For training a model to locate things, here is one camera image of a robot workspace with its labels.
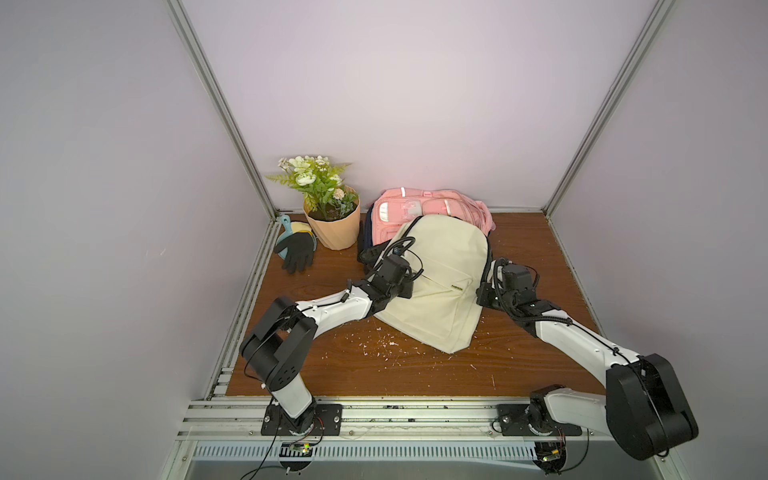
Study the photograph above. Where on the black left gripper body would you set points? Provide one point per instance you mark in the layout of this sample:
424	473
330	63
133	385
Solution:
404	288

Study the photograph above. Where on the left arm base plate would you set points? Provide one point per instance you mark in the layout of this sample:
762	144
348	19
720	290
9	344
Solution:
317	420

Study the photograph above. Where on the right circuit board with cable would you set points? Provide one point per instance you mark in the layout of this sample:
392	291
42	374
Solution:
557	458

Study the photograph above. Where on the right corner aluminium profile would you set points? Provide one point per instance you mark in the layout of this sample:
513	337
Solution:
628	70

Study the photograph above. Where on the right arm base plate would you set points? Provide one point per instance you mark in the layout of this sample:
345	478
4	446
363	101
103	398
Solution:
517	420

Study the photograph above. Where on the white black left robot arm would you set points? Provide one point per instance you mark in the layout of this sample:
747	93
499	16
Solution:
275	350

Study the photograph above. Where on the terracotta flower pot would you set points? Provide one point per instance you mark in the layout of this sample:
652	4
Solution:
341	233

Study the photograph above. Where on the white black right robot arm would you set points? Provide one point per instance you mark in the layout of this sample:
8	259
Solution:
643	406

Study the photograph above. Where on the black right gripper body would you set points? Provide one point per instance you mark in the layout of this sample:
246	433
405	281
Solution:
496	291

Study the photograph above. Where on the circuit board with cable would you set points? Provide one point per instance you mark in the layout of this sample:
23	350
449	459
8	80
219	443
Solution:
557	458
288	458

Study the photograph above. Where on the corner aluminium profile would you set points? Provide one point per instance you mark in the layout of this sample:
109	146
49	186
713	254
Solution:
186	31
628	70

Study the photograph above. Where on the green white artificial plant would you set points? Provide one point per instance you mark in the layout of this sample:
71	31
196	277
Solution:
326	195

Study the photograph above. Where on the aluminium mounting rail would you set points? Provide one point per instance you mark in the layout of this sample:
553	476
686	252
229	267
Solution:
365	418

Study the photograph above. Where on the pink backpack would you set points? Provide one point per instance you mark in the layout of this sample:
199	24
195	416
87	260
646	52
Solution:
396	207

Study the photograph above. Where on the navy blue backpack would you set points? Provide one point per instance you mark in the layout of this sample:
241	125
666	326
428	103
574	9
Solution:
367	251

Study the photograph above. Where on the left circuit board with cable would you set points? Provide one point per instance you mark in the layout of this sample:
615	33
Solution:
288	458

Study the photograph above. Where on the cream canvas backpack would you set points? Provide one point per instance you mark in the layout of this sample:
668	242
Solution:
442	311

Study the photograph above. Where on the left corner aluminium profile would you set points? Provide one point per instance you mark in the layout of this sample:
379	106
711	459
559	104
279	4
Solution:
186	31

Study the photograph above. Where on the black work glove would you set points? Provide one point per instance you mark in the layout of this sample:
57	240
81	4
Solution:
297	252

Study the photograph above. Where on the yellow sponge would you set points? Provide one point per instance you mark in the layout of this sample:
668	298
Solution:
300	227

